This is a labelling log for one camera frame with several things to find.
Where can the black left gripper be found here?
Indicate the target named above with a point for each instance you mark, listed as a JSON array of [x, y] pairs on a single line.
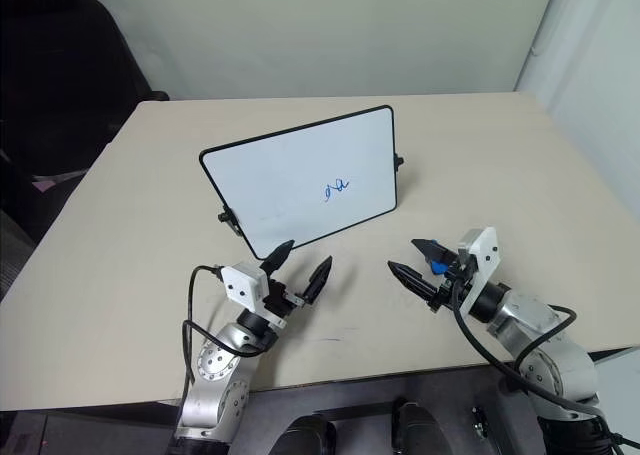
[[277, 300]]

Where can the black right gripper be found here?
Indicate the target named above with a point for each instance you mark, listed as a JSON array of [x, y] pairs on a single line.
[[452, 287]]

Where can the blue plastic block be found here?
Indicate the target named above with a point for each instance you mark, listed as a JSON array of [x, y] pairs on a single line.
[[439, 268]]

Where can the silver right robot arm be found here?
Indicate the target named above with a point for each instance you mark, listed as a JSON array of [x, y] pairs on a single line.
[[565, 370]]

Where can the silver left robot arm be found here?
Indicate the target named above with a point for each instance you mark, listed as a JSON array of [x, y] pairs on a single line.
[[220, 370]]

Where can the black framed whiteboard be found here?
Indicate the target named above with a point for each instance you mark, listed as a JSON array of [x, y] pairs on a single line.
[[300, 175]]

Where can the dark rounded shape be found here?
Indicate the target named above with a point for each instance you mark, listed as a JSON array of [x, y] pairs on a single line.
[[417, 430], [305, 437]]

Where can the small black clip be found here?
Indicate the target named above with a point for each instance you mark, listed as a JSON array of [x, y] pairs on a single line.
[[479, 422]]

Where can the black office chair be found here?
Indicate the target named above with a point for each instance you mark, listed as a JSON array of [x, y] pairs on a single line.
[[65, 75]]

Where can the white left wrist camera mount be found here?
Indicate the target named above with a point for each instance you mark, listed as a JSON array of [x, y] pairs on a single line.
[[243, 286]]

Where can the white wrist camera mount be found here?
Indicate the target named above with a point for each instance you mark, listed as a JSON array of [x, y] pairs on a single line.
[[482, 255], [243, 286]]

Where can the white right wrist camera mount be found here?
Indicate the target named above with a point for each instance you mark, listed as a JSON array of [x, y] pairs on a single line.
[[482, 255]]

